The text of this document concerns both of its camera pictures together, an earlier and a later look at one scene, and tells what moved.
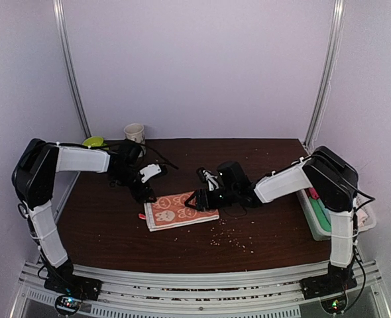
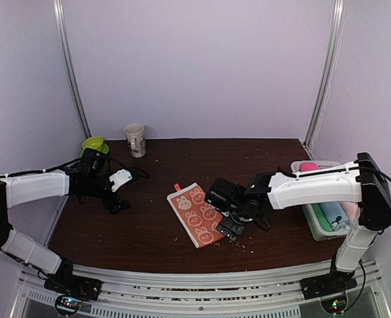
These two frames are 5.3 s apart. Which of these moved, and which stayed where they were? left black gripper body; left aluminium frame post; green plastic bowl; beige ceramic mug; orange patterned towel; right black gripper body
Moved: left black gripper body; orange patterned towel; right black gripper body
Stayed: green plastic bowl; beige ceramic mug; left aluminium frame post
